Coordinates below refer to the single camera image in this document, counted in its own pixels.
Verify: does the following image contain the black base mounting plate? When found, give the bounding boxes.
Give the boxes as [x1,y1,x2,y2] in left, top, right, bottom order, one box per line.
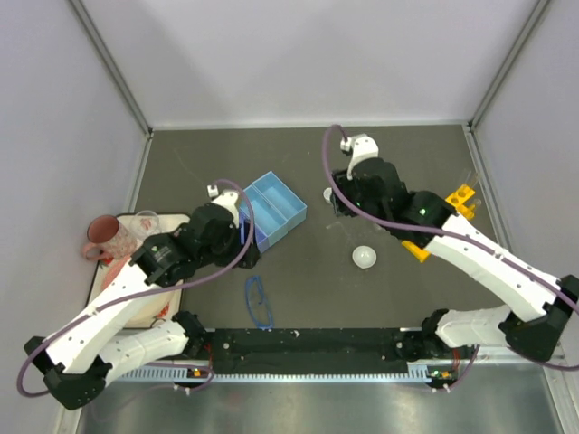
[208,328,425,374]

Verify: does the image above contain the pink ceramic plate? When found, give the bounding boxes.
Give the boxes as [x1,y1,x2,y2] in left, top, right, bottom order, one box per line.
[100,257,182,326]

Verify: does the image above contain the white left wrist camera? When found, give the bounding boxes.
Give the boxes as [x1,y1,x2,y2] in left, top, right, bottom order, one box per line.
[206,184,241,228]

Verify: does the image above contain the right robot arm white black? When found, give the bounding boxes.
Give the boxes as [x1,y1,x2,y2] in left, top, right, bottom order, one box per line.
[323,155,578,364]

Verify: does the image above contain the pink patterned mug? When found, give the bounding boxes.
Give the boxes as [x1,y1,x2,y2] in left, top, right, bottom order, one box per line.
[81,215,138,261]

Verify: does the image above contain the blue safety glasses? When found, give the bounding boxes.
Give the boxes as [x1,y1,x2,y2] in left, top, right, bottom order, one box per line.
[244,275,274,330]

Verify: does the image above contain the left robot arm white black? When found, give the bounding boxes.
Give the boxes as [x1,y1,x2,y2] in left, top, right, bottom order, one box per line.
[24,199,260,410]

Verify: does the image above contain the small white plastic cup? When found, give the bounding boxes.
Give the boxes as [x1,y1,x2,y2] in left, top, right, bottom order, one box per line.
[323,188,333,204]

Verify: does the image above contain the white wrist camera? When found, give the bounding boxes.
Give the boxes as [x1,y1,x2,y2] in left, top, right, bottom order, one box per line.
[206,184,241,228]
[340,134,379,181]

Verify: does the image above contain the yellow test tube rack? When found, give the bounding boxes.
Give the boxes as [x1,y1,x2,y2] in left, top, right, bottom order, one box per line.
[401,184,479,263]

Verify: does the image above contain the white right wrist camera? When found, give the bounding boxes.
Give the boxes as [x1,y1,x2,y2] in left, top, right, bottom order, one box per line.
[340,134,379,181]

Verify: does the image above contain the clear drinking glass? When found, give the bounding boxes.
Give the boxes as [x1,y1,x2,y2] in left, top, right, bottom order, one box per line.
[129,210,162,241]

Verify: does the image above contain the three-compartment blue organizer box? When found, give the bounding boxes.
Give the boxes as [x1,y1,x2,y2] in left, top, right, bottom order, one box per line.
[244,171,308,253]

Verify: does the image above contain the white strawberry tray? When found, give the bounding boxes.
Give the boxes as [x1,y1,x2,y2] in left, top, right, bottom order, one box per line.
[87,213,189,329]

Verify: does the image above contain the white round dish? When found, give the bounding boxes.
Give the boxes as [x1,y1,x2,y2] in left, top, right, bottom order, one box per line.
[352,245,377,269]

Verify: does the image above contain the grey slotted cable duct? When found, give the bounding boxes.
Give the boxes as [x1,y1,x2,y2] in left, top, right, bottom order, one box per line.
[119,364,458,385]

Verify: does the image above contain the bent clear glass tube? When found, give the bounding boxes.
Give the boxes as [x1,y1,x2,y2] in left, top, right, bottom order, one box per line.
[326,221,356,246]

